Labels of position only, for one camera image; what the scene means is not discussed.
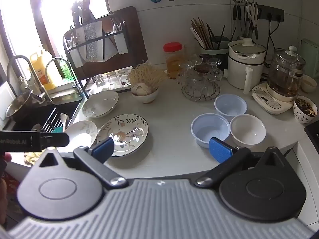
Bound steel pot in sink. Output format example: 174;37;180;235
5;92;32;122

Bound hanging scissors and utensils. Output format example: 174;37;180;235
232;0;259;40

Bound black dish rack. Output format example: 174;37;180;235
62;11;133;99

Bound red-lid jar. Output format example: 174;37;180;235
163;42;184;79

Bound white plastic bowl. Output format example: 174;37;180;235
230;114;267;148

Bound bowl of enoki and onion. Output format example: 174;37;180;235
128;63;168;104

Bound green dish soap bottle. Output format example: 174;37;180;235
59;59;73;80

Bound person's left hand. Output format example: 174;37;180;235
1;152;12;162

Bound white plate with orange rim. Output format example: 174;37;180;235
82;91;119;118

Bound white electric cooker pot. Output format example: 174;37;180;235
227;38;266;94

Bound chopstick holder with chopsticks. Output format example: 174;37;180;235
189;17;230;55

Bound black sink drain rack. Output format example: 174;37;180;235
41;107;75;133

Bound orange detergent bottle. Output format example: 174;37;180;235
30;45;56;91

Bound floral bowl with dried tea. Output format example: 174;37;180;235
293;96;318;124

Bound white leaf-pattern plate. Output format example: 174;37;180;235
65;120;98;151

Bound blue plastic bowl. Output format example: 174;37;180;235
214;94;248;118
190;113;230;148

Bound blue plastic bowl front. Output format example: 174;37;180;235
190;113;230;148

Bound black wall power outlet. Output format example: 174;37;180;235
257;4;284;22

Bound small white bowl behind kettle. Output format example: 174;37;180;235
301;74;317;93

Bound chrome sink faucet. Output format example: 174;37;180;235
45;57;84;96

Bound floral patterned plate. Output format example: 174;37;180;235
96;113;149;158

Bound brown cutting board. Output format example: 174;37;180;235
71;6;148;80

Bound white dish brush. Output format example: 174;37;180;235
60;113;68;133

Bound glass kettle on white base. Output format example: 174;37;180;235
251;46;305;115

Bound wire rack with glass cups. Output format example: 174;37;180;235
176;54;223;102

